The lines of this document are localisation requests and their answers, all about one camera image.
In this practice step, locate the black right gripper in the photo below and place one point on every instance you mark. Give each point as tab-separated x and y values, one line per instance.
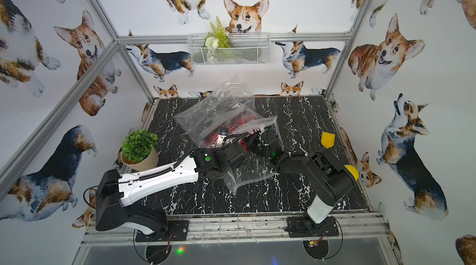
254	139

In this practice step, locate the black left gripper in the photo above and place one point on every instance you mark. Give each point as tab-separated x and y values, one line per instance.
233	149

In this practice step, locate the red black plaid shirt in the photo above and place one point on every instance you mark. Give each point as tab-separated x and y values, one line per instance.
231	127

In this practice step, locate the clear plastic vacuum bag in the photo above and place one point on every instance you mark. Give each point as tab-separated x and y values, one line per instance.
226	101

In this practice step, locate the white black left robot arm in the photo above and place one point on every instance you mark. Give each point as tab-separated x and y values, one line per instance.
117	194

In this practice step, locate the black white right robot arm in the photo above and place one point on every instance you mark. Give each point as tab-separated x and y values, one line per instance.
330	178

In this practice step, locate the yellow plastic spatula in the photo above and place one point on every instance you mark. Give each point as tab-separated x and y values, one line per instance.
327	140

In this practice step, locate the green plant in beige pot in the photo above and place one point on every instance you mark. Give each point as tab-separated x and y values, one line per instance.
138	150

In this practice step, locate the artificial fern with white flower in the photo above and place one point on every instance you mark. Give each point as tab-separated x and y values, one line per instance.
217	43

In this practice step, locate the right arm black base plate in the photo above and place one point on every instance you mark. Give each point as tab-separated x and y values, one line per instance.
302	227

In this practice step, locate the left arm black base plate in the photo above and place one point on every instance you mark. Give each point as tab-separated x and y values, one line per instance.
177	230

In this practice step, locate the white wire wall basket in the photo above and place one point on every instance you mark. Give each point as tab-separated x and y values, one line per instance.
235	49

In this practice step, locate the aluminium front rail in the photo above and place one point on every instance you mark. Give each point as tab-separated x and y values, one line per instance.
273	228

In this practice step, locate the aluminium frame post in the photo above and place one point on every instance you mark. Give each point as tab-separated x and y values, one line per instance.
354	32

